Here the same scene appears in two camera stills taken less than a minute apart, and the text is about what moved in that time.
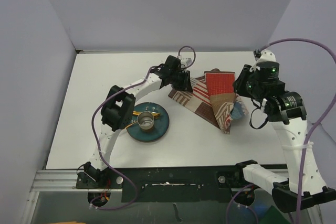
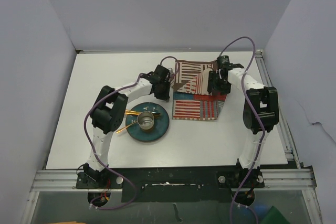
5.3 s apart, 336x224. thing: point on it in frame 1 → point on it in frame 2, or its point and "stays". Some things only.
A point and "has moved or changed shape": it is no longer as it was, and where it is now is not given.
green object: (273, 216) stays
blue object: (261, 210) stays
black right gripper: (238, 84) → (212, 85)
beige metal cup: (145, 120) stays
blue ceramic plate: (160, 125) stays
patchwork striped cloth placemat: (213, 99) has moved or changed shape
